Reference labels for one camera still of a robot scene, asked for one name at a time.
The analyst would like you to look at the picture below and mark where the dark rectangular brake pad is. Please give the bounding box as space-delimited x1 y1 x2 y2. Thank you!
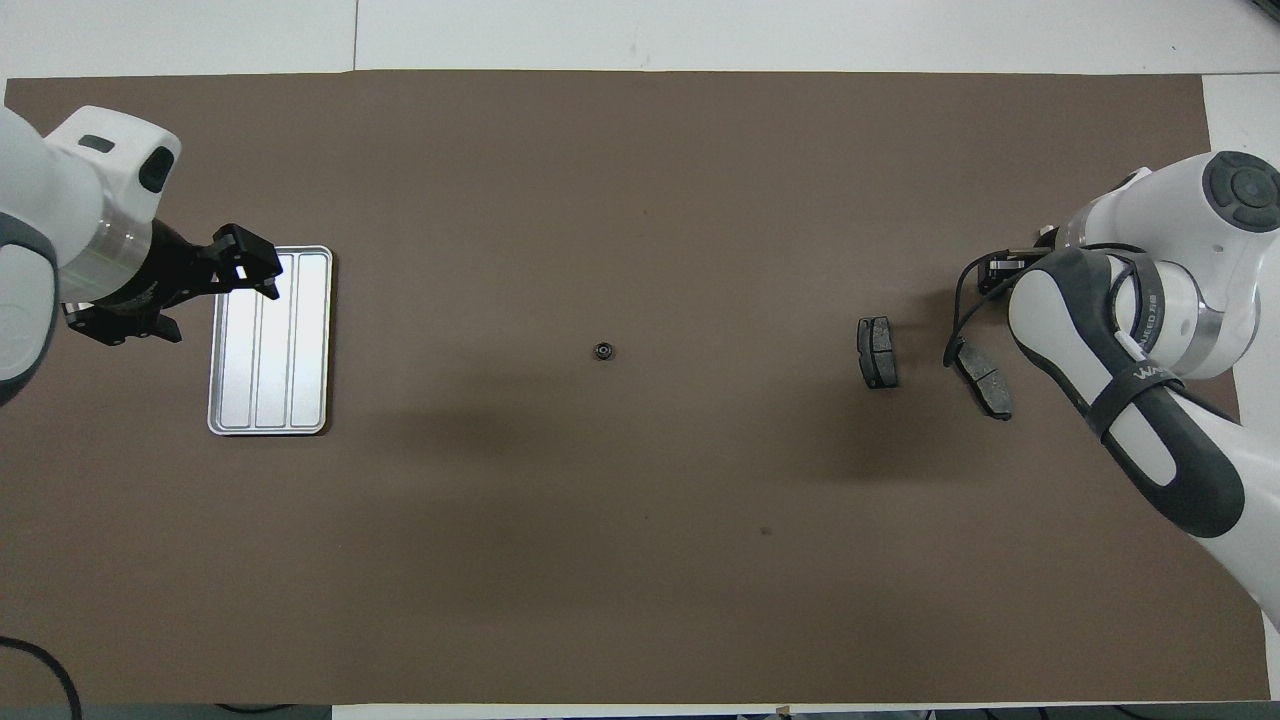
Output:
856 317 898 390

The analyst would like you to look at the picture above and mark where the silver metal tray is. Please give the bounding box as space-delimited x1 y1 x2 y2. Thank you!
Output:
207 245 334 436

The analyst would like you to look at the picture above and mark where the dark curved brake pad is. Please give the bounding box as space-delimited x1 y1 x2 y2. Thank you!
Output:
951 337 1014 422

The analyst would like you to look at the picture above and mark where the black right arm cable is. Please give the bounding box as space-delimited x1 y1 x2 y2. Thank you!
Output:
943 240 1166 373

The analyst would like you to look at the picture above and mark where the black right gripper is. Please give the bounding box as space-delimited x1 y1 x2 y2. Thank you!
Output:
980 250 1051 295

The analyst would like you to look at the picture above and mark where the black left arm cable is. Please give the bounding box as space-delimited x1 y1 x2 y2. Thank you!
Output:
0 635 83 720

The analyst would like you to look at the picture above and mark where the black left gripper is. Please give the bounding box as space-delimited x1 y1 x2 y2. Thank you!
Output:
62 222 284 347

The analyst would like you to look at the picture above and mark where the brown table mat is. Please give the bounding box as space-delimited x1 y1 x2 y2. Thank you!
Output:
0 70 1271 706

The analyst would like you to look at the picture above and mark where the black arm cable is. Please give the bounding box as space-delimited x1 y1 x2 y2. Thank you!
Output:
943 240 1166 373
0 635 83 720

